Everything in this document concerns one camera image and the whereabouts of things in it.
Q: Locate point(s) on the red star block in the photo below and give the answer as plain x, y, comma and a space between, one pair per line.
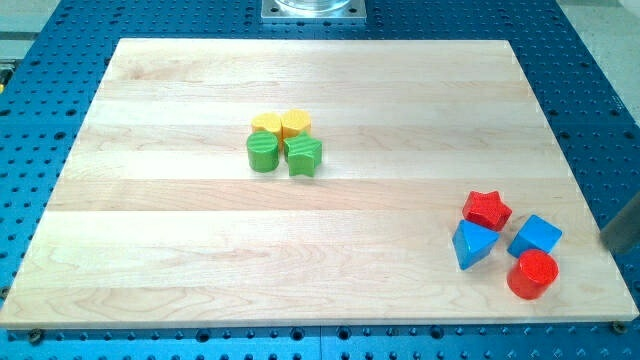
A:
487, 210

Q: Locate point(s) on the blue cube block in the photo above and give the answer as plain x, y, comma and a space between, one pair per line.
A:
535, 233

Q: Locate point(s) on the blue triangle block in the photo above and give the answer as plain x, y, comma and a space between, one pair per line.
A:
472, 243

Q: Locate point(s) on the green star block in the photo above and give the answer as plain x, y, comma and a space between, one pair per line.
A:
303, 154

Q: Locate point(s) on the green cylinder block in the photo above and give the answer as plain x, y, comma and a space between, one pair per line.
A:
263, 151

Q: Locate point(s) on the grey pusher stick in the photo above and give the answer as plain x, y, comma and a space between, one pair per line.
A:
621, 234

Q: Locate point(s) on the red cylinder block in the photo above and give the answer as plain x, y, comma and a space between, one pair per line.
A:
532, 274

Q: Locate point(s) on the wooden board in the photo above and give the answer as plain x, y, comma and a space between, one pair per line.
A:
158, 221

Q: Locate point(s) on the yellow heart block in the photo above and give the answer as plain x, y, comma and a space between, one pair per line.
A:
270, 122

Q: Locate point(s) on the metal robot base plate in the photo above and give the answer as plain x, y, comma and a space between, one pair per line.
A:
290, 10

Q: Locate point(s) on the yellow hexagon block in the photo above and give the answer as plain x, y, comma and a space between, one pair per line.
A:
294, 122

